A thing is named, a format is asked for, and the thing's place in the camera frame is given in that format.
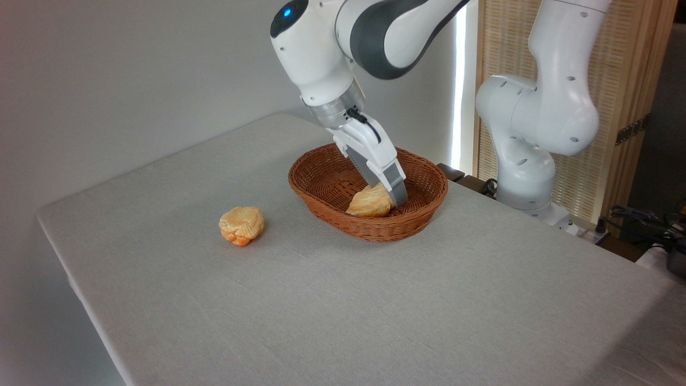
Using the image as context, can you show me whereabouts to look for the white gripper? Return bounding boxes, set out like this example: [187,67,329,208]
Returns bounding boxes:
[332,115,409,208]

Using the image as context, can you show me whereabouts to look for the golden bread pastry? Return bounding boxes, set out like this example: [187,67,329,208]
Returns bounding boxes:
[345,182,396,218]

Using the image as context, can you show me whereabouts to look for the round orange bread bun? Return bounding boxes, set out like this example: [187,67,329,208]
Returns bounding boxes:
[218,207,265,247]

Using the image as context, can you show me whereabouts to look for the brown wicker basket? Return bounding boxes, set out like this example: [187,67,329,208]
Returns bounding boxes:
[288,143,450,243]

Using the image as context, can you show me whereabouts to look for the dark wooden block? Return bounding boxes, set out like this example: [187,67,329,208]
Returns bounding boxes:
[437,163,466,183]

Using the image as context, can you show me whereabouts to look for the grey tablecloth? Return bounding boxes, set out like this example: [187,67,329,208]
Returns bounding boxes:
[36,113,686,386]

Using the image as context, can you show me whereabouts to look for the metal hinge on screen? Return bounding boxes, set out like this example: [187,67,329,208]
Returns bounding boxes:
[615,114,651,146]

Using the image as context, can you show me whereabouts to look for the wooden slatted screen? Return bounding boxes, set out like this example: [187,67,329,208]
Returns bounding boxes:
[474,0,679,236]

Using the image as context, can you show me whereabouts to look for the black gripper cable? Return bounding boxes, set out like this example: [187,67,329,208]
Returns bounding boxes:
[346,107,382,144]

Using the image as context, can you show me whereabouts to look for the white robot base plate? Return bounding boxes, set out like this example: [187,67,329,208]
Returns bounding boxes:
[528,203,610,243]

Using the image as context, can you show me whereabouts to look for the black cable bundle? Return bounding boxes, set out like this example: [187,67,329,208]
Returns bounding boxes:
[610,205,686,253]

